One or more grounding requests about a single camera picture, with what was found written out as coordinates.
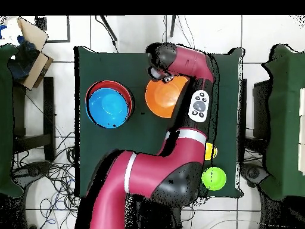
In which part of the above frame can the large blue bowl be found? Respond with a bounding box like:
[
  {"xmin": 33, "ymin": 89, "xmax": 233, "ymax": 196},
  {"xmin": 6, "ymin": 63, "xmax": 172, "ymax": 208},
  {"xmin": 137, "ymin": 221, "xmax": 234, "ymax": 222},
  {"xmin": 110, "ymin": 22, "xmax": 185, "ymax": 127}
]
[{"xmin": 85, "ymin": 88, "xmax": 130, "ymax": 129}]

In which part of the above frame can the small green bowl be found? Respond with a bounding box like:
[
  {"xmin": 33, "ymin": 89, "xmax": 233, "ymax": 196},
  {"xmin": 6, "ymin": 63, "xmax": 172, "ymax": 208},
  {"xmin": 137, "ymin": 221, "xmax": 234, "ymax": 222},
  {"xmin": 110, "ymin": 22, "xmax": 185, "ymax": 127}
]
[{"xmin": 201, "ymin": 166, "xmax": 227, "ymax": 191}]

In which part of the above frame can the green cloth side table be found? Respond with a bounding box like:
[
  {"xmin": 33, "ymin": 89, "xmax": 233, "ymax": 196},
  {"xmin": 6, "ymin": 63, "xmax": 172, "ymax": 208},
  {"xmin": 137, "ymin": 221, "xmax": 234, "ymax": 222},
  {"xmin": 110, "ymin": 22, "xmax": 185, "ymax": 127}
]
[
  {"xmin": 260, "ymin": 44, "xmax": 305, "ymax": 201},
  {"xmin": 0, "ymin": 44, "xmax": 24, "ymax": 199}
]

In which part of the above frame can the white box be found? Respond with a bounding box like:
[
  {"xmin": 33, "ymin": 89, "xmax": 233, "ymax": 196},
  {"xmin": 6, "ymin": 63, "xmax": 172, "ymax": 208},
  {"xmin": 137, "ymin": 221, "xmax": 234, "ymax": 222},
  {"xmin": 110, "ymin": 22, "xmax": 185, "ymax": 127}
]
[{"xmin": 297, "ymin": 87, "xmax": 305, "ymax": 176}]

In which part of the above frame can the cardboard box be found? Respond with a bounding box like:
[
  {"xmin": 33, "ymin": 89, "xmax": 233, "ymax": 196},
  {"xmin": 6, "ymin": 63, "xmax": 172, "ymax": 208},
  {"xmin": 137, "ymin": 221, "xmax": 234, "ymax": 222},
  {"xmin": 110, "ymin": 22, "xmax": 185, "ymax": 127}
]
[{"xmin": 0, "ymin": 16, "xmax": 54, "ymax": 91}]

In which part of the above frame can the wide red bowl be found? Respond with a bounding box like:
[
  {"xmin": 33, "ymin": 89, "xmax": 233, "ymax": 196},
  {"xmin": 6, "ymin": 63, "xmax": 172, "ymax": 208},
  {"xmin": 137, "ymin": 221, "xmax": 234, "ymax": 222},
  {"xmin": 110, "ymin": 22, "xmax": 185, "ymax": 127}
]
[{"xmin": 85, "ymin": 80, "xmax": 134, "ymax": 120}]

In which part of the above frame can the dark blue cloth bundle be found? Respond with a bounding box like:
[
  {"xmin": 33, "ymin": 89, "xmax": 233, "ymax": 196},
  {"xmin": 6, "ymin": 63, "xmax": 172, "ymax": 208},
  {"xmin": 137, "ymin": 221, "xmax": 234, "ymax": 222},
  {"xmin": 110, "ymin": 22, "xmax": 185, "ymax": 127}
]
[{"xmin": 8, "ymin": 35, "xmax": 40, "ymax": 81}]

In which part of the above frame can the yellow cup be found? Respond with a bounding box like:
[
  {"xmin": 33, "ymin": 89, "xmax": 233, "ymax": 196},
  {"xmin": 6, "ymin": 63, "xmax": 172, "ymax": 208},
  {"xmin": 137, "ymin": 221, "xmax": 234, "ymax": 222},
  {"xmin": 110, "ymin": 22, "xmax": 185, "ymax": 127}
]
[{"xmin": 204, "ymin": 142, "xmax": 218, "ymax": 161}]

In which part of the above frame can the black tripod leg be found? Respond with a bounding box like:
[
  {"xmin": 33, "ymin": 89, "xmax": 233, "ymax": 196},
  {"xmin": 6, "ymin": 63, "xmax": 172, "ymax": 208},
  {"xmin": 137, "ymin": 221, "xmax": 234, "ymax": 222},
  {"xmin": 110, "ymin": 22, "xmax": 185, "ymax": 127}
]
[
  {"xmin": 95, "ymin": 15, "xmax": 119, "ymax": 43},
  {"xmin": 169, "ymin": 15, "xmax": 177, "ymax": 38}
]

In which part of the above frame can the black stool frame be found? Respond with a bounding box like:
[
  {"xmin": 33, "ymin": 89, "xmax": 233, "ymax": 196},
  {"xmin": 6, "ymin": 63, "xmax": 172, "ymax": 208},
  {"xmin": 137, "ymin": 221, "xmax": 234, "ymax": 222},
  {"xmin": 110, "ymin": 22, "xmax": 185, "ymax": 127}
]
[{"xmin": 13, "ymin": 76, "xmax": 56, "ymax": 163}]

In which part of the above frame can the large orange bowl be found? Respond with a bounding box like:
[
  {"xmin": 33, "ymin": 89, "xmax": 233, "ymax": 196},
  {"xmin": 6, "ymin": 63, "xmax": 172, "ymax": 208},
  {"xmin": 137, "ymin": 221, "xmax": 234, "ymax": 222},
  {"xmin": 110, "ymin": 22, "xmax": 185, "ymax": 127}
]
[{"xmin": 145, "ymin": 75, "xmax": 190, "ymax": 119}]

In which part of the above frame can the tangle of floor cables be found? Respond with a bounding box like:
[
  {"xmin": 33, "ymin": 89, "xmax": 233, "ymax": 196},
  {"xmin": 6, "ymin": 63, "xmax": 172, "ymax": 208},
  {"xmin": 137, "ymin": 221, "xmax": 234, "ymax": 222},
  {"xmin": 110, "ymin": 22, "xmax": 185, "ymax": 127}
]
[{"xmin": 13, "ymin": 131, "xmax": 89, "ymax": 229}]

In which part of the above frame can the dark green table cloth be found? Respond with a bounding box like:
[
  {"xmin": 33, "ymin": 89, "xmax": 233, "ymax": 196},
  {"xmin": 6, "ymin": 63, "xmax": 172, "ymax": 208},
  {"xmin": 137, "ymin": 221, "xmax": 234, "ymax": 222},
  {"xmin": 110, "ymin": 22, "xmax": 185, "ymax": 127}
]
[{"xmin": 74, "ymin": 45, "xmax": 245, "ymax": 199}]

